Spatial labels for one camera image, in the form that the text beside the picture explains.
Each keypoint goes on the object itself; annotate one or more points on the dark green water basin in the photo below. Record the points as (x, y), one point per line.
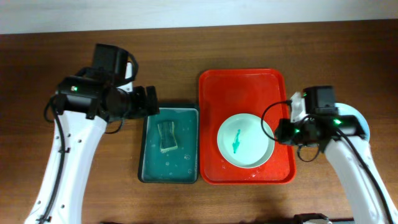
(179, 166)

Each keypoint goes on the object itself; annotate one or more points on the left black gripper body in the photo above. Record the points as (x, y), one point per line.
(130, 104)

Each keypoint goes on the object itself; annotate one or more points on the green yellow sponge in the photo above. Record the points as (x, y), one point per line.
(168, 141)

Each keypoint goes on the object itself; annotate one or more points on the pale green plate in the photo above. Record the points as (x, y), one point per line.
(245, 141)

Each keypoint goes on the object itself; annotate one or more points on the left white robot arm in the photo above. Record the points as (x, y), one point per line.
(83, 105)

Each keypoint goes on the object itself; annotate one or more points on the light blue plate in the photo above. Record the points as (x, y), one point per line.
(345, 109)

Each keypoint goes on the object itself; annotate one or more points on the red plastic tray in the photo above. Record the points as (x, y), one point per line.
(224, 93)

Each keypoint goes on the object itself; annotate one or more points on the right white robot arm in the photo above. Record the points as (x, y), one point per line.
(315, 122)

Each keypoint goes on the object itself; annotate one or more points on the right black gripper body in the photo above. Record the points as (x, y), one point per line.
(292, 133)

